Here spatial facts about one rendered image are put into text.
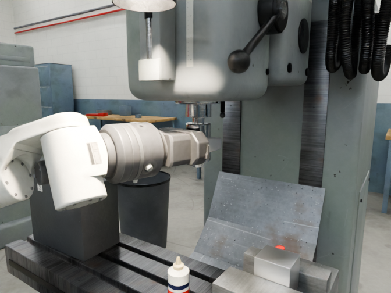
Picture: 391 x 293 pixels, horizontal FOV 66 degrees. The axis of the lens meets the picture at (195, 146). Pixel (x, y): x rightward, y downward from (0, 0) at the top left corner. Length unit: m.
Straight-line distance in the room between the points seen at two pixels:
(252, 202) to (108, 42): 6.54
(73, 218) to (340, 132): 0.70
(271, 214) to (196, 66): 0.55
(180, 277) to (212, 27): 0.42
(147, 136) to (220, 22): 0.19
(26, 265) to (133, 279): 0.31
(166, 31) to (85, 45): 7.40
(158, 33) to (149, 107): 5.87
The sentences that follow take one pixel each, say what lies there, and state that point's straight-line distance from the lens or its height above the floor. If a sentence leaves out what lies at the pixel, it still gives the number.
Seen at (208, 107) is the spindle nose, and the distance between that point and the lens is 0.54.
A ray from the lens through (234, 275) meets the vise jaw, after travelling 0.55.
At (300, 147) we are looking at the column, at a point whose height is 1.18.
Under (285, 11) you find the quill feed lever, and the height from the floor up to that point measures 1.45.
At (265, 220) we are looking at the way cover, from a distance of 0.90.
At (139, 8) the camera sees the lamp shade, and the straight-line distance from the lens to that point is 0.42.
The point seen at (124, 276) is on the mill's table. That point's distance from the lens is 0.76.
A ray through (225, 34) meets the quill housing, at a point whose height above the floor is 1.40.
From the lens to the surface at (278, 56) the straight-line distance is 0.60.
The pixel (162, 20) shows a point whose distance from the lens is 0.46.
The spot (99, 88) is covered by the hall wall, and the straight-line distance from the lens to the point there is 7.44.
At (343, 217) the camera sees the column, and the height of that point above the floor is 1.00.
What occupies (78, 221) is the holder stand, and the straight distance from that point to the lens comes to 0.80.
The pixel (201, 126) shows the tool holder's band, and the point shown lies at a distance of 0.53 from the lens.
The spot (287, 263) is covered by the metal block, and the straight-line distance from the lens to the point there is 0.54.
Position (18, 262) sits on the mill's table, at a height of 0.89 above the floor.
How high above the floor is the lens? 1.32
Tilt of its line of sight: 10 degrees down
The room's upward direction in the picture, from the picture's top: straight up
